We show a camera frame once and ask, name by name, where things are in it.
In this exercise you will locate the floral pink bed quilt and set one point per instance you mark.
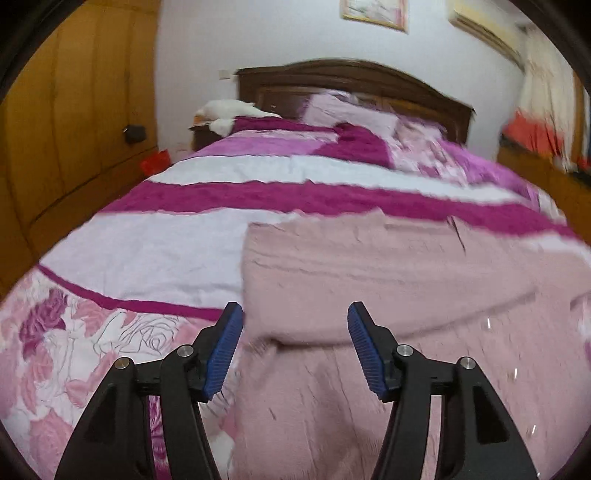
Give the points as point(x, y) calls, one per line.
point(161, 249)

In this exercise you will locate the lilac pillow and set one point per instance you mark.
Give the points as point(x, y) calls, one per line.
point(332, 110)

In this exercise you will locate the framed picture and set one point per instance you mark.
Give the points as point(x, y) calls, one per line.
point(374, 11)

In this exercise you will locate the purple blanket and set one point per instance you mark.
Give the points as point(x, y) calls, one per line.
point(489, 170)

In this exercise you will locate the low wooden cabinet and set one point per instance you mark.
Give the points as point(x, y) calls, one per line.
point(545, 184)

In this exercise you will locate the small black bag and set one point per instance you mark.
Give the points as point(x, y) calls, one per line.
point(135, 134)

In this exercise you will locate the white plush toy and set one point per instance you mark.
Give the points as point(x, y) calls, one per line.
point(226, 110)

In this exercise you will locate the wooden wardrobe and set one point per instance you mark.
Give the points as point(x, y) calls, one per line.
point(69, 115)

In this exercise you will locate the floral pillow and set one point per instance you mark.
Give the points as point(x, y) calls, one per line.
point(420, 147)

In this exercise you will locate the floral cream and red curtain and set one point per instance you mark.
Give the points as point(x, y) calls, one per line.
point(540, 106)

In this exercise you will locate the white air conditioner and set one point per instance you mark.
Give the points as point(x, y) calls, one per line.
point(489, 27)

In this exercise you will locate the dark wooden headboard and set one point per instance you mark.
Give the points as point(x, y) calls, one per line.
point(369, 78)

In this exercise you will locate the wooden nightstand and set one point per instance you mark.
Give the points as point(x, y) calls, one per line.
point(203, 137)

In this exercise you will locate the red plastic bag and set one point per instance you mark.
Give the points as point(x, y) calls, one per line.
point(156, 164)

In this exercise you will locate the pink knitted sweater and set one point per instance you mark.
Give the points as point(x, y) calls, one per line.
point(369, 277)

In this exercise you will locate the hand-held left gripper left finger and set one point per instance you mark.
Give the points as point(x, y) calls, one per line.
point(226, 350)

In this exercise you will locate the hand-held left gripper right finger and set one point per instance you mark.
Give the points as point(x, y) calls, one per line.
point(364, 355)

